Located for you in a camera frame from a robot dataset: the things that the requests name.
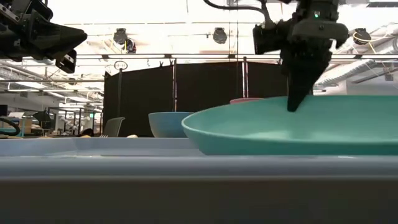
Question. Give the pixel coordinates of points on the right wrist camera housing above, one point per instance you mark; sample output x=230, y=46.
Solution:
x=323, y=32

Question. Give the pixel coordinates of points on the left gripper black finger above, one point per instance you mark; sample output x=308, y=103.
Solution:
x=56, y=39
x=66, y=62

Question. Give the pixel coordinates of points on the round black ceiling fixture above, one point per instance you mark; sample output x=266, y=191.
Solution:
x=362, y=35
x=219, y=35
x=120, y=35

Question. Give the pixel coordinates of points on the teal plate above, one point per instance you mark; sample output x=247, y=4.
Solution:
x=280, y=137

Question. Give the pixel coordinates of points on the horizontal metal rail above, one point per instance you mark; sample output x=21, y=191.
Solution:
x=199, y=56

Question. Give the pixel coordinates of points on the round sign on pole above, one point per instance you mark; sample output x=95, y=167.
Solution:
x=120, y=65

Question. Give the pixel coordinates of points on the dark red hanging device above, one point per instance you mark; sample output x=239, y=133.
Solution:
x=131, y=46

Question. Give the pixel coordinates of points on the blue bowl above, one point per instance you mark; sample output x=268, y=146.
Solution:
x=166, y=124

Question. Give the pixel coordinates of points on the grey-blue plastic tray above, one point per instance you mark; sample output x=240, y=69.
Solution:
x=93, y=165

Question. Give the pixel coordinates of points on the grey chair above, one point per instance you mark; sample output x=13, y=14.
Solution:
x=113, y=127

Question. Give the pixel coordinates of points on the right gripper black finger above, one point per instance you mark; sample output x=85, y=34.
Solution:
x=298, y=90
x=318, y=71

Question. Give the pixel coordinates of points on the black curtain partition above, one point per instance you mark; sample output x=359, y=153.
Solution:
x=143, y=93

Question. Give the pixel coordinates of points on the pink ribbed cup with label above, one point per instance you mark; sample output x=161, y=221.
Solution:
x=245, y=100

